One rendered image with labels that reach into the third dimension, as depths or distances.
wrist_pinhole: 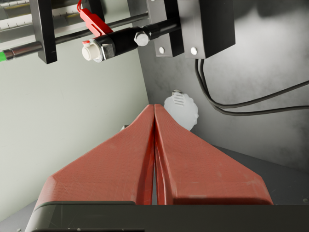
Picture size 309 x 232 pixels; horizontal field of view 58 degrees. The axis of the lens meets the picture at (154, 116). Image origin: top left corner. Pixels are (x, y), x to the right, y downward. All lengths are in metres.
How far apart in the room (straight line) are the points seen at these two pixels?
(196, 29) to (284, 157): 0.32
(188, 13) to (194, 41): 0.04
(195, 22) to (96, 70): 0.33
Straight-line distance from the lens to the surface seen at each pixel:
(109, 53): 0.31
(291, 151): 0.59
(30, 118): 0.62
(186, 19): 0.41
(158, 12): 0.44
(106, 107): 0.70
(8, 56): 0.50
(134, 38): 0.35
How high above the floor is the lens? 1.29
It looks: 36 degrees down
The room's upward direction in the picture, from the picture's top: 120 degrees counter-clockwise
